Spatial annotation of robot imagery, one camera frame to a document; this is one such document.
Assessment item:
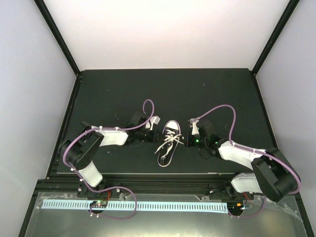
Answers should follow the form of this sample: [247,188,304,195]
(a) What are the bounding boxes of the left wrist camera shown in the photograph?
[145,116,160,131]

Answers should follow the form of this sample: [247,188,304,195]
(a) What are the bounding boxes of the black table mat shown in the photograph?
[62,69,276,174]

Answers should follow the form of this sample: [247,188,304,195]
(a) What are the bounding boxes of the controller board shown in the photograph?
[227,202,249,210]
[89,200,108,208]

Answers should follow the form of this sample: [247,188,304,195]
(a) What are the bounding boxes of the white slotted cable duct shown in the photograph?
[41,199,228,214]

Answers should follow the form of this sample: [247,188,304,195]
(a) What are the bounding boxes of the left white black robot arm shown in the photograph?
[66,109,166,177]

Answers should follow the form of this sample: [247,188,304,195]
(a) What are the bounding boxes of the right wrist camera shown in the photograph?
[189,118,199,135]

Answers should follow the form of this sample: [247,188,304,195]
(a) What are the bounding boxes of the black right frame post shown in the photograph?
[252,0,300,76]

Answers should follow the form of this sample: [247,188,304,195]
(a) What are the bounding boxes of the black white sneaker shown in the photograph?
[155,120,183,167]

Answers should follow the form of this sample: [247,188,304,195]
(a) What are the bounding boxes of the left controller board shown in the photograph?
[89,200,108,208]

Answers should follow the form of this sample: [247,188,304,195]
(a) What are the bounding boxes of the white shoelace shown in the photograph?
[155,128,184,157]

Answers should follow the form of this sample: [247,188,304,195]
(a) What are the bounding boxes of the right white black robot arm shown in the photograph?
[185,118,300,202]

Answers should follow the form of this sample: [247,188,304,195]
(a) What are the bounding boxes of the black left frame post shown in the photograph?
[34,0,80,76]

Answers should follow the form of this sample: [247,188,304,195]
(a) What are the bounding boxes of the right controller board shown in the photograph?
[227,202,249,210]

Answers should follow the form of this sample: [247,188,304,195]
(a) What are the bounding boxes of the black frame post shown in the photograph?
[34,0,80,76]
[252,0,300,76]

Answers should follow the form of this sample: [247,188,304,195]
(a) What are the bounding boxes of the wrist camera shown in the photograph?
[189,118,199,135]
[145,116,160,131]

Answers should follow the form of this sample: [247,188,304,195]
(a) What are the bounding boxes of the black aluminium rail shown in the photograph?
[76,173,235,197]

